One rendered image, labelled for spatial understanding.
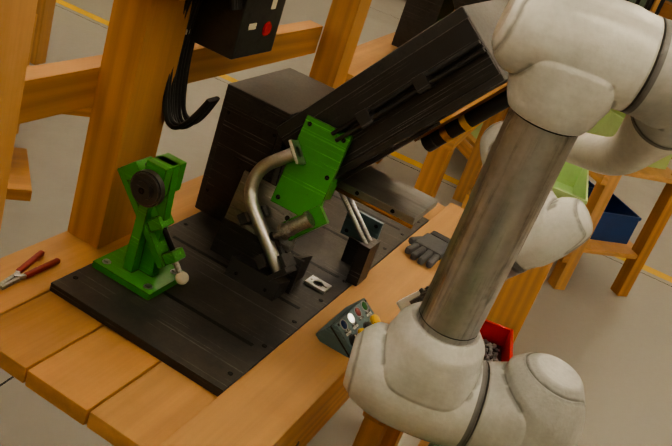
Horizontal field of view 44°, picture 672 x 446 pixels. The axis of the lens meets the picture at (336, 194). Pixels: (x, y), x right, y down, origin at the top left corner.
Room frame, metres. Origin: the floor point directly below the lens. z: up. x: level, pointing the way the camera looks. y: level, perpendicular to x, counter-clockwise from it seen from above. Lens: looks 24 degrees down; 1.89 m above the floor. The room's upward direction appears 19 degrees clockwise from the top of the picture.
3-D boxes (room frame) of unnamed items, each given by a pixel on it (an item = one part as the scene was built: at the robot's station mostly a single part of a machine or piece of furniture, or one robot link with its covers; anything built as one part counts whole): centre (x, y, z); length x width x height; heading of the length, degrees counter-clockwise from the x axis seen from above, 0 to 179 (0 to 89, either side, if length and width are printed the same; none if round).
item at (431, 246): (2.05, -0.28, 0.91); 0.20 x 0.11 x 0.03; 158
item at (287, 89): (1.96, 0.19, 1.07); 0.30 x 0.18 x 0.34; 161
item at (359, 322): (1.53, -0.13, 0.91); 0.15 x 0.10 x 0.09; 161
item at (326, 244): (1.81, 0.09, 0.89); 1.10 x 0.42 x 0.02; 161
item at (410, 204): (1.85, -0.03, 1.11); 0.39 x 0.16 x 0.03; 71
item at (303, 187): (1.72, 0.06, 1.17); 0.13 x 0.12 x 0.20; 161
